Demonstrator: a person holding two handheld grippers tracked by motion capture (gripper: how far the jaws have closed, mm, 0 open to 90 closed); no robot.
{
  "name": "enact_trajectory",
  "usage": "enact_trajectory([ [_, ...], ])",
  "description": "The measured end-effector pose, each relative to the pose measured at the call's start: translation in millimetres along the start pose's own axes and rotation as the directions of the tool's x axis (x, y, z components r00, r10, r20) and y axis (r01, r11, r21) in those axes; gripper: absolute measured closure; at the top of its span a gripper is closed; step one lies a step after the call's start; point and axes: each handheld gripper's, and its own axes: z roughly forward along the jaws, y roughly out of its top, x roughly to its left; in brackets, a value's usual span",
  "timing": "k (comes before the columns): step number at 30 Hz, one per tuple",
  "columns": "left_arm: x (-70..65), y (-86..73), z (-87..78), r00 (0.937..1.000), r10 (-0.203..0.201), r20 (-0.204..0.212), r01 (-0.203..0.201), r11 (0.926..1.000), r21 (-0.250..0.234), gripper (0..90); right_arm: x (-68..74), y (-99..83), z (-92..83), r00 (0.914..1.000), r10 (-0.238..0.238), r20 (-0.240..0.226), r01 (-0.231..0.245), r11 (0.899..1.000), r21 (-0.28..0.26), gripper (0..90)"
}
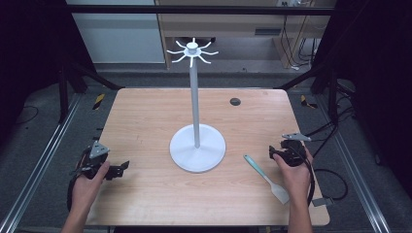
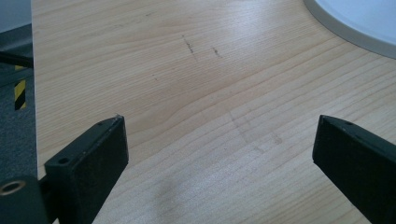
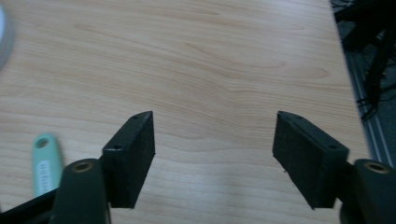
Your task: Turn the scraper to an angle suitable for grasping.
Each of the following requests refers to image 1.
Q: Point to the white hook stand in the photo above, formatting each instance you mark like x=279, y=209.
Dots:
x=194, y=97

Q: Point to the black curtain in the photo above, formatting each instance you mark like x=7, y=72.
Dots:
x=379, y=64
x=29, y=48

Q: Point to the person's right hand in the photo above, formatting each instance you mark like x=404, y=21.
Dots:
x=298, y=181

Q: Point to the white cabinet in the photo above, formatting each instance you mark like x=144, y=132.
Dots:
x=120, y=39

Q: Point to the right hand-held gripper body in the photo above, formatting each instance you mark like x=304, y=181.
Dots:
x=294, y=154

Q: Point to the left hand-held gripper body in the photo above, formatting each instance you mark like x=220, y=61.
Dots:
x=97, y=151

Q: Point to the wooden background desk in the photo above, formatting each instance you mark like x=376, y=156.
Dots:
x=226, y=24

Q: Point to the grey flat connector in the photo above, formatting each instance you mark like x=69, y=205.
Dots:
x=322, y=202

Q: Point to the aluminium floor rail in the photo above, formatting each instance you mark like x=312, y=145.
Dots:
x=40, y=165
x=354, y=171

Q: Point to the black metal frame stand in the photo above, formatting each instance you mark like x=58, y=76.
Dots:
x=332, y=97
x=63, y=97

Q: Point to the person's left hand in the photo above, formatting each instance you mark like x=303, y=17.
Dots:
x=85, y=192

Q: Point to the dark round table grommet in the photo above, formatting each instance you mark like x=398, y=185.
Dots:
x=235, y=102

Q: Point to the black horizontal frame bar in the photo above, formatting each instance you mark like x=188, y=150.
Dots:
x=194, y=9

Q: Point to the yellow black tape strip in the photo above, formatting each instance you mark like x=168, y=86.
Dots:
x=98, y=101
x=304, y=101

